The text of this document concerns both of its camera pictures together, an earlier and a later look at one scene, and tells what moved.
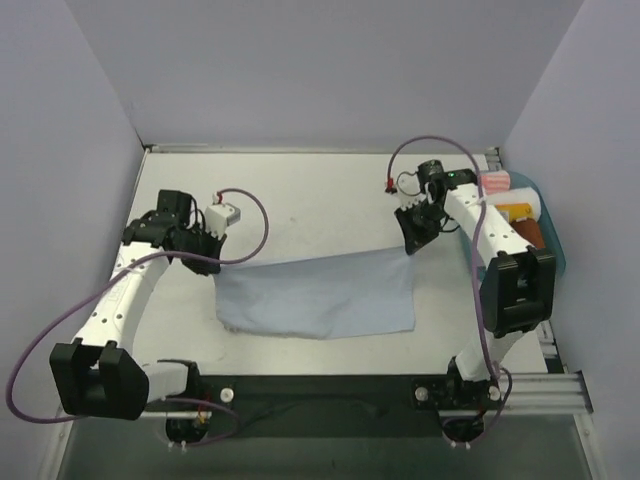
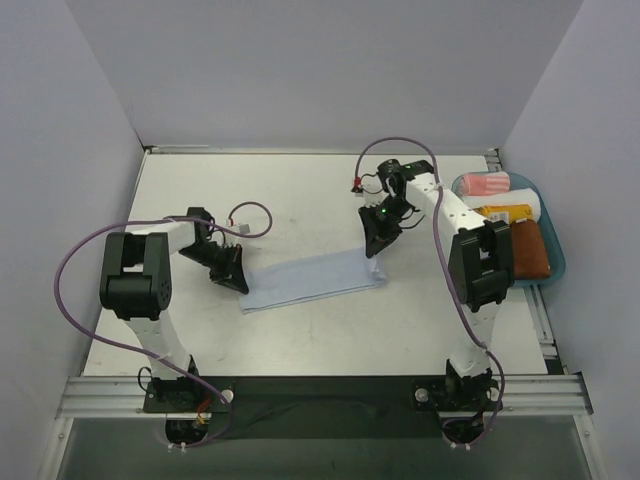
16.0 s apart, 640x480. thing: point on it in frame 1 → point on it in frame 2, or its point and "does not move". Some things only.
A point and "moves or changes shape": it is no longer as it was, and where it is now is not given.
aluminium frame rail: (541, 394) does not move
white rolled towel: (517, 196) does not move
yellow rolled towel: (517, 210) does not move
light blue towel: (318, 298) moves or changes shape
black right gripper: (415, 228) → (379, 226)
